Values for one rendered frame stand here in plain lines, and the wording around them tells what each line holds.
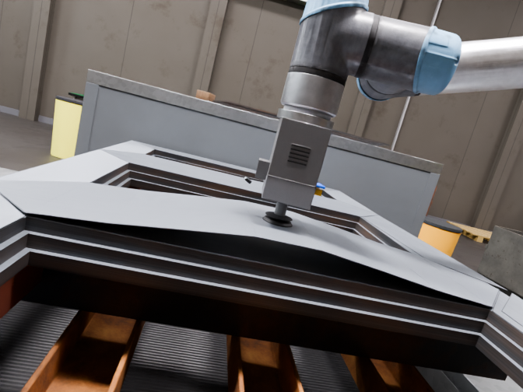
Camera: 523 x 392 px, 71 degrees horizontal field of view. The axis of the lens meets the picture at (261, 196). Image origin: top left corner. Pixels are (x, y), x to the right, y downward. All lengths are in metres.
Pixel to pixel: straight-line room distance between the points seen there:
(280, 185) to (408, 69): 0.20
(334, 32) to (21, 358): 0.69
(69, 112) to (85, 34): 3.50
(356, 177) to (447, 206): 7.41
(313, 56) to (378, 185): 1.02
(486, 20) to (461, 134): 2.22
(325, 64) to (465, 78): 0.25
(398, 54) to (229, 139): 0.90
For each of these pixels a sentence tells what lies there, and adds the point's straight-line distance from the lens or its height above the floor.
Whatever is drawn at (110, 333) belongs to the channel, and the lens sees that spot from 0.59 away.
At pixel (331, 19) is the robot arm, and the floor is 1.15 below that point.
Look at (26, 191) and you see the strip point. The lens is 0.53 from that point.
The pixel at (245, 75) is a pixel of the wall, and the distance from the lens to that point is 7.65.
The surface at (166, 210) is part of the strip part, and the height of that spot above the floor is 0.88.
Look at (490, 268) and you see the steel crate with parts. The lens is 4.60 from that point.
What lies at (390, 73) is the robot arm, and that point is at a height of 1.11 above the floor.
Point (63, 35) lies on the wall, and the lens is 8.64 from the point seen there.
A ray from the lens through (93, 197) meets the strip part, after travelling 0.53.
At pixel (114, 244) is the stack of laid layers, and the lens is 0.43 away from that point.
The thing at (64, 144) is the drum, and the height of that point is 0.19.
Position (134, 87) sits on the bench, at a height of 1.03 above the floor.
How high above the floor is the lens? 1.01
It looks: 10 degrees down
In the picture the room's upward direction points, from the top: 15 degrees clockwise
